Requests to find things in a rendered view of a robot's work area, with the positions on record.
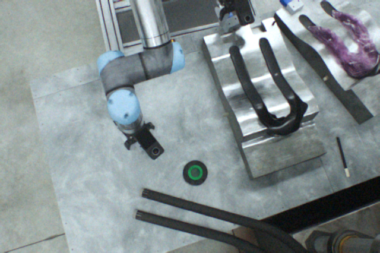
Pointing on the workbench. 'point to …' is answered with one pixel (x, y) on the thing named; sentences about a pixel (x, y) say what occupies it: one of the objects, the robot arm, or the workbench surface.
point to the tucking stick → (342, 157)
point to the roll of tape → (195, 169)
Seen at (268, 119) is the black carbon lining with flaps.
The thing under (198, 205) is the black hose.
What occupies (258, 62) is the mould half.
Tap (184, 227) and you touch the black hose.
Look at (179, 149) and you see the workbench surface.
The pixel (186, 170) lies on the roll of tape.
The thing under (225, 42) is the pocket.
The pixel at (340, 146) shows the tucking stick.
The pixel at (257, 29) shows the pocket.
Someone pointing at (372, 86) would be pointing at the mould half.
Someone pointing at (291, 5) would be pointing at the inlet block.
